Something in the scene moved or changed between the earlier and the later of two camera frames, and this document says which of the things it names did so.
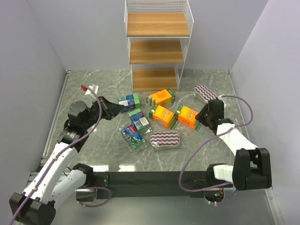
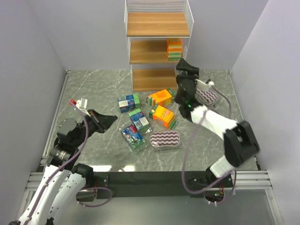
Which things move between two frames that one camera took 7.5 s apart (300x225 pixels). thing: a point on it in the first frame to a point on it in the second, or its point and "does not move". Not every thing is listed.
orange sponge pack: (186, 116) to (174, 48)
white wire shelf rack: (159, 33) does not move
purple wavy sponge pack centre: (165, 139) does not move
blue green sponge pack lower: (132, 135) does not move
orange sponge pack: (164, 116) does not move
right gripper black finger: (204, 115) to (183, 65)
